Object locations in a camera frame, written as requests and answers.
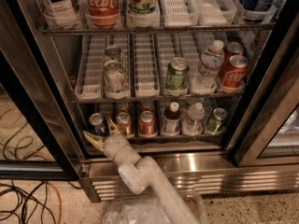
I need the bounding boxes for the green white soda bottle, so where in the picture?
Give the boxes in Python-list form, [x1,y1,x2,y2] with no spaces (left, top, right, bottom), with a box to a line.
[126,0,159,17]

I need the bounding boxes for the gold soda can front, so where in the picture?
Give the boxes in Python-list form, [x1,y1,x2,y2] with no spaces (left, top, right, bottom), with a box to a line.
[116,112,133,136]

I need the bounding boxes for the white empty tray middle centre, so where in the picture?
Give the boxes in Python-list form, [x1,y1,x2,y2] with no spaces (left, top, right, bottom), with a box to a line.
[133,34,160,97]

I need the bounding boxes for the dark drink bottle white cap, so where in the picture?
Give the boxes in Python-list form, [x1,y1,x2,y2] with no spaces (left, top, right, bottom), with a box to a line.
[163,102,180,135]

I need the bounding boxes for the clear water bottle middle shelf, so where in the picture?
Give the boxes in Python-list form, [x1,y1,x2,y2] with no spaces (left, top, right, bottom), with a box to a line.
[195,40,224,90]

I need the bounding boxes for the gold soda can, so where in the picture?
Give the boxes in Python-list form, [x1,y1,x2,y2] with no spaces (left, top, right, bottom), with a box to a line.
[116,103,130,114]
[116,112,133,136]

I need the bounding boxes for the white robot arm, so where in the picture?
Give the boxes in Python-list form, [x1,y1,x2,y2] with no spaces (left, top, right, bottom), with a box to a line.
[83,119,199,224]

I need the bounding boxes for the green can shelf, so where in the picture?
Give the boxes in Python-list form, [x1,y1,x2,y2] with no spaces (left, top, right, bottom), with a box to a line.
[165,57,189,91]
[206,107,228,133]

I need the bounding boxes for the blue pepsi can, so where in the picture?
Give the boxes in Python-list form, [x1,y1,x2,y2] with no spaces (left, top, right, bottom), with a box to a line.
[89,113,109,136]

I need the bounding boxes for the white empty tray middle left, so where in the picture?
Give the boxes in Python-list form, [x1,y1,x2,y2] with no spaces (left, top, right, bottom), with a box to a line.
[75,35,106,101]

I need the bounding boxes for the black cables on floor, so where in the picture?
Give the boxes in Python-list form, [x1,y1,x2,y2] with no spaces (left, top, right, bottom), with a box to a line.
[0,121,82,224]

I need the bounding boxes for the red soda can rear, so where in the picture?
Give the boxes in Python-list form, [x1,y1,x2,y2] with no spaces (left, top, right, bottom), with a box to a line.
[140,101,155,112]

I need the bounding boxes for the open glass fridge door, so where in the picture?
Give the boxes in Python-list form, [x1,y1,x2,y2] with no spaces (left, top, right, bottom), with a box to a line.
[0,0,85,180]

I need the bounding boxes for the red soda can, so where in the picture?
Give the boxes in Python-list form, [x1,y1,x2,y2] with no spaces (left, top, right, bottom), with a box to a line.
[140,101,155,112]
[138,111,156,135]

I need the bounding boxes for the right glass fridge door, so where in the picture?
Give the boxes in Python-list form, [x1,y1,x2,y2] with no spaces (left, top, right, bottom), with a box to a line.
[234,14,299,167]

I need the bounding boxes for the orange cable on floor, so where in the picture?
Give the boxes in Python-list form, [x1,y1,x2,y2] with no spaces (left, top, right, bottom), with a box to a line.
[0,106,64,224]

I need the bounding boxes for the red soda can front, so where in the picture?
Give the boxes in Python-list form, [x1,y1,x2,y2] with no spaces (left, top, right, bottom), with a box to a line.
[138,111,156,135]

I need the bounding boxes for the small clear water bottle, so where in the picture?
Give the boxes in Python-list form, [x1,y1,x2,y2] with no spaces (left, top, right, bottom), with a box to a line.
[183,103,205,136]

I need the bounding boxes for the coca-cola bottle top shelf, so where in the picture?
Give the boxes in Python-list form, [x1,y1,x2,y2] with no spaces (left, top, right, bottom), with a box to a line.
[87,0,120,28]

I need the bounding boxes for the white patterned can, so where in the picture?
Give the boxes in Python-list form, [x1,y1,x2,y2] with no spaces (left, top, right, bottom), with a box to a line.
[105,45,121,62]
[104,60,127,93]

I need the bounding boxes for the white empty tray top right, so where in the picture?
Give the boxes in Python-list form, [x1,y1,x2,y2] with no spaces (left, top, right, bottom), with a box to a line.
[195,0,237,25]

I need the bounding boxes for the white empty tray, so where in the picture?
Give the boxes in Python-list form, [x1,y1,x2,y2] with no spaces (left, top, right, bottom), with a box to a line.
[160,0,199,27]
[195,0,237,25]
[133,34,160,97]
[75,35,106,101]

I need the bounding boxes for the green can middle shelf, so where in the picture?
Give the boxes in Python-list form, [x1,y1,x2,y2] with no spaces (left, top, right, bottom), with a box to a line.
[165,57,189,91]

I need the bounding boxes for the red coca-cola can front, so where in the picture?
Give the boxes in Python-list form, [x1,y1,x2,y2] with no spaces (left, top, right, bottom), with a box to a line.
[221,55,249,88]

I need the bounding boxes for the clear plastic bag bin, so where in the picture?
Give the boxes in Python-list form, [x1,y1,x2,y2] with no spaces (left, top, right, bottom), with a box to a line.
[101,189,209,224]

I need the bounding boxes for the white tea bottle top shelf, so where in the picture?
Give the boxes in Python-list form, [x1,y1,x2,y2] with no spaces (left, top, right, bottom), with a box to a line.
[42,0,82,30]

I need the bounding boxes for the red coca-cola can rear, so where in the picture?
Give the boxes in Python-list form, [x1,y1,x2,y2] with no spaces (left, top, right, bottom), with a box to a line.
[219,42,244,74]

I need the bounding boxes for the red coca-cola can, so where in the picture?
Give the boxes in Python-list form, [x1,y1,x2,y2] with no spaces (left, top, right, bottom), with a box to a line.
[219,42,244,74]
[221,55,249,88]

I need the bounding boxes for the gold soda can rear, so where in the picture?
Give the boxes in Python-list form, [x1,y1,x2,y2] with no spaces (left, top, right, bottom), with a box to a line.
[116,103,130,114]

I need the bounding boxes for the steel fridge base grille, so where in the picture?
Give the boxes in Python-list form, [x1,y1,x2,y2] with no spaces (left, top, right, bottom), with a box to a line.
[79,153,299,203]

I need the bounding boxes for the green can bottom shelf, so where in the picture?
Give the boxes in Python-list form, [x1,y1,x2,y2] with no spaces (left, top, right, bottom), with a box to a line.
[206,107,228,133]

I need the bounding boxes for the white patterned can rear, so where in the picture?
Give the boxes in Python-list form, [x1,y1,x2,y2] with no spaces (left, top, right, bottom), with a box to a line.
[105,45,121,62]

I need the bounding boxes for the white patterned can front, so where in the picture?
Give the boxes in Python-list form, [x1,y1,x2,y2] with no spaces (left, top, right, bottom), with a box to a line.
[104,60,127,93]

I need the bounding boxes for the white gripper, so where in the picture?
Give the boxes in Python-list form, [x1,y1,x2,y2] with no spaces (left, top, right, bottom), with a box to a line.
[83,118,132,162]

